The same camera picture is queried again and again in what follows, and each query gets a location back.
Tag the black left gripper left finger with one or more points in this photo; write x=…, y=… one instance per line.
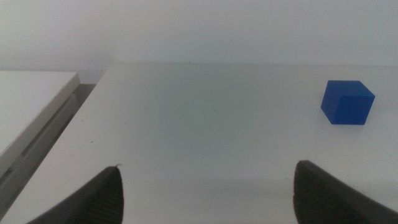
x=99, y=199

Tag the white side table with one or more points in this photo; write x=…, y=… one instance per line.
x=28, y=99

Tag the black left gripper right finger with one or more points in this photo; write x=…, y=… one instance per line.
x=323, y=199

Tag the blue cube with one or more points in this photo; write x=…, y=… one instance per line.
x=348, y=105

